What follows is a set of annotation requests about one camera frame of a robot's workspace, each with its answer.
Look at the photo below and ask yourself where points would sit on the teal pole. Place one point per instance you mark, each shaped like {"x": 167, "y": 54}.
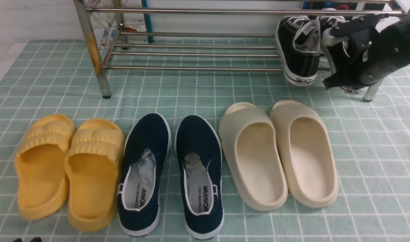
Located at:
{"x": 148, "y": 24}

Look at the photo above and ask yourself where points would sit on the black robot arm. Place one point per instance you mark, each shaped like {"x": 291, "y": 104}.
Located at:
{"x": 396, "y": 43}

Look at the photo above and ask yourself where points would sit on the yellow rubber slide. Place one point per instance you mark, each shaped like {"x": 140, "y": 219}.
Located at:
{"x": 93, "y": 167}
{"x": 39, "y": 163}

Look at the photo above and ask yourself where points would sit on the steel shoe rack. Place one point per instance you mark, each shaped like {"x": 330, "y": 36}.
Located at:
{"x": 101, "y": 59}

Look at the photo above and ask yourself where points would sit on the left yellow rubber slide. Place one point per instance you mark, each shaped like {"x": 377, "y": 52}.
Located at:
{"x": 39, "y": 163}

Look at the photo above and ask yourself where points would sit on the left navy slip-on shoe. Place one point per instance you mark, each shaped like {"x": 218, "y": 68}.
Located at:
{"x": 146, "y": 149}

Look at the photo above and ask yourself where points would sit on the black canvas sneaker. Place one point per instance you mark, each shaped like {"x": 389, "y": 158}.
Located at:
{"x": 298, "y": 42}
{"x": 339, "y": 54}

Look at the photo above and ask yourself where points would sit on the green checkered cloth mat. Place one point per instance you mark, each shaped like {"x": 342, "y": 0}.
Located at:
{"x": 370, "y": 142}

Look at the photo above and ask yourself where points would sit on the right cream rubber slide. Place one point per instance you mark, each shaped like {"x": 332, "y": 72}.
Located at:
{"x": 306, "y": 154}

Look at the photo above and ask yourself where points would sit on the cream rubber slide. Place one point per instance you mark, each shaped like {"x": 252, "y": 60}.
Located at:
{"x": 306, "y": 154}
{"x": 248, "y": 140}

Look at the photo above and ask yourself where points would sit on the right navy slip-on shoe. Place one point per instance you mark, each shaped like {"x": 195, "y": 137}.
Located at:
{"x": 199, "y": 154}

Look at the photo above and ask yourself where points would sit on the right yellow rubber slide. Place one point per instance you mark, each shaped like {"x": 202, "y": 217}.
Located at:
{"x": 93, "y": 167}

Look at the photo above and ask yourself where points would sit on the left cream rubber slide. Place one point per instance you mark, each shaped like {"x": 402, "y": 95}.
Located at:
{"x": 248, "y": 140}

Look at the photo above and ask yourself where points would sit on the navy slip-on shoe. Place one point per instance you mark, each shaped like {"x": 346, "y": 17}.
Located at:
{"x": 199, "y": 154}
{"x": 146, "y": 149}

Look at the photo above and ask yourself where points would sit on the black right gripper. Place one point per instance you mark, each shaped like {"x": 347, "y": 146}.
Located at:
{"x": 368, "y": 65}

